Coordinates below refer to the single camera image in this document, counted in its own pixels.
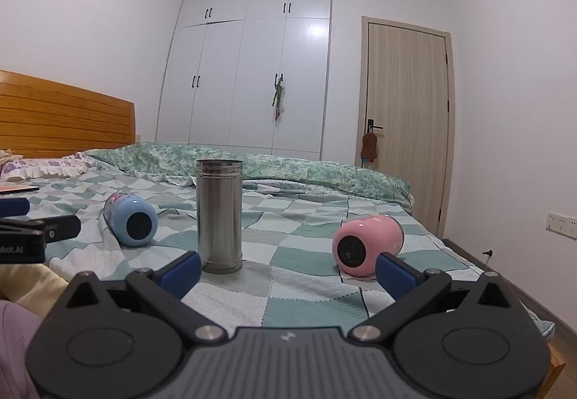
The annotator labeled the pink cup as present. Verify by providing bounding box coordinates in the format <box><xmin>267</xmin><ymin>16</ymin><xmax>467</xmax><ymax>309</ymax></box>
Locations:
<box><xmin>332</xmin><ymin>214</ymin><xmax>405</xmax><ymax>278</ymax></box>

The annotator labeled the pink cloth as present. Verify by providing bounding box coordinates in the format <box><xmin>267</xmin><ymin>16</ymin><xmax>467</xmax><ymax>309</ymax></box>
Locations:
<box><xmin>0</xmin><ymin>299</ymin><xmax>47</xmax><ymax>399</ymax></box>

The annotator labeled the light wooden door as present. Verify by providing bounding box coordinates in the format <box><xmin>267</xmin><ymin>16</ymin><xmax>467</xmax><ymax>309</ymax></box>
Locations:
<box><xmin>360</xmin><ymin>15</ymin><xmax>455</xmax><ymax>238</ymax></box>

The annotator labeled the white wardrobe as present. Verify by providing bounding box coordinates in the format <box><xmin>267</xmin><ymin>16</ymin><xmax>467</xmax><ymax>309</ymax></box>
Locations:
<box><xmin>155</xmin><ymin>0</ymin><xmax>334</xmax><ymax>161</ymax></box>

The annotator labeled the wooden bed frame rail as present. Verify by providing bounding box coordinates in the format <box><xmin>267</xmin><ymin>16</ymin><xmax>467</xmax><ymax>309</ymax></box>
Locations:
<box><xmin>543</xmin><ymin>333</ymin><xmax>567</xmax><ymax>399</ymax></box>

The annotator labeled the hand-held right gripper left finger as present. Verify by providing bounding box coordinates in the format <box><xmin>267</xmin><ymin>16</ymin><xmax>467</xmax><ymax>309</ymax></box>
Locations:
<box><xmin>58</xmin><ymin>251</ymin><xmax>227</xmax><ymax>344</ymax></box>

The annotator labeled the pale yellow cloth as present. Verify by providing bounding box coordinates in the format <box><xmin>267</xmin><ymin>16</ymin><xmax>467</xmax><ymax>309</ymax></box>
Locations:
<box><xmin>0</xmin><ymin>263</ymin><xmax>69</xmax><ymax>319</ymax></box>

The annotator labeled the white wall socket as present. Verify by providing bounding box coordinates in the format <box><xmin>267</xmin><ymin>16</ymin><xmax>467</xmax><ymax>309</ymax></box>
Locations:
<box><xmin>545</xmin><ymin>212</ymin><xmax>577</xmax><ymax>240</ymax></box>

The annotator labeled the purple floral pillow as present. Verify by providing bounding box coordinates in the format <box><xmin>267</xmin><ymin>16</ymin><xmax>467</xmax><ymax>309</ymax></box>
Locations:
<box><xmin>0</xmin><ymin>154</ymin><xmax>98</xmax><ymax>183</ymax></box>

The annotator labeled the brown cloth on door handle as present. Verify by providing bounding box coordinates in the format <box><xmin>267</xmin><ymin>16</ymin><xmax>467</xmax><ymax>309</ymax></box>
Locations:
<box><xmin>360</xmin><ymin>131</ymin><xmax>379</xmax><ymax>168</ymax></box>

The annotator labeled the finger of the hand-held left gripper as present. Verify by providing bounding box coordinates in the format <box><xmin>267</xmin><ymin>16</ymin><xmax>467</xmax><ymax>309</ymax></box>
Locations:
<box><xmin>0</xmin><ymin>214</ymin><xmax>82</xmax><ymax>243</ymax></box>
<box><xmin>0</xmin><ymin>198</ymin><xmax>31</xmax><ymax>218</ymax></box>

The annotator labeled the green hanging ornament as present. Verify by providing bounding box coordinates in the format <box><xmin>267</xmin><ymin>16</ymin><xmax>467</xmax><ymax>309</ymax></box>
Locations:
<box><xmin>271</xmin><ymin>73</ymin><xmax>287</xmax><ymax>123</ymax></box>

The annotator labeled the stainless steel cup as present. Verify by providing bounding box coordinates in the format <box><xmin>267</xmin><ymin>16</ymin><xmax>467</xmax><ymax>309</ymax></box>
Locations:
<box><xmin>195</xmin><ymin>159</ymin><xmax>245</xmax><ymax>274</ymax></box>

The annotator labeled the light blue cup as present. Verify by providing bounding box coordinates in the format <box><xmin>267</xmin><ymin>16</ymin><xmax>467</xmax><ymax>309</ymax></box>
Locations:
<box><xmin>102</xmin><ymin>190</ymin><xmax>159</xmax><ymax>248</ymax></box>

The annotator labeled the wooden bed headboard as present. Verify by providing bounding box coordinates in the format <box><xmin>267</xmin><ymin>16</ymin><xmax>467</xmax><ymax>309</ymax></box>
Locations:
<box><xmin>0</xmin><ymin>70</ymin><xmax>137</xmax><ymax>159</ymax></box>

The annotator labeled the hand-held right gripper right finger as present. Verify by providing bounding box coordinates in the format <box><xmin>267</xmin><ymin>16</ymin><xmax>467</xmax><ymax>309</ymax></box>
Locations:
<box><xmin>352</xmin><ymin>252</ymin><xmax>520</xmax><ymax>344</ymax></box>

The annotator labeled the green floral quilt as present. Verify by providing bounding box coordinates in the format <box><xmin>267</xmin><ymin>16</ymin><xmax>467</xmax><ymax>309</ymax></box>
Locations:
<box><xmin>83</xmin><ymin>142</ymin><xmax>415</xmax><ymax>216</ymax></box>

